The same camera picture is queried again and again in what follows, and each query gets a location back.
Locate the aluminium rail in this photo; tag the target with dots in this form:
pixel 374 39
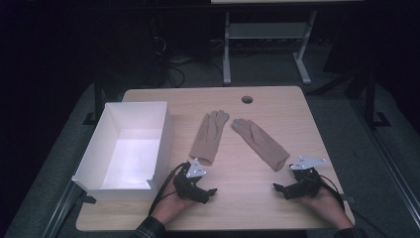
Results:
pixel 61 211
pixel 389 165

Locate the white metal desk frame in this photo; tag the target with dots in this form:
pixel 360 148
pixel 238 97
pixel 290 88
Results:
pixel 267 31

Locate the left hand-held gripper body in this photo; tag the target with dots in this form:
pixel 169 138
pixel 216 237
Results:
pixel 186 185

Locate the beige glove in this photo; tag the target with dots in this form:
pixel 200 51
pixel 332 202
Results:
pixel 208 136
pixel 261 140

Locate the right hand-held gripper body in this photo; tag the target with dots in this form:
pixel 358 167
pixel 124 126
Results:
pixel 305 181

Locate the white storage box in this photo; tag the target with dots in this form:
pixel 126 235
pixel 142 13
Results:
pixel 127 152

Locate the person's left hand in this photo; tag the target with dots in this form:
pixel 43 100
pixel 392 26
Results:
pixel 171 206

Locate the black metal stand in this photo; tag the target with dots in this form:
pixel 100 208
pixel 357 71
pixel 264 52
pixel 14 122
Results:
pixel 371 99
pixel 97 99

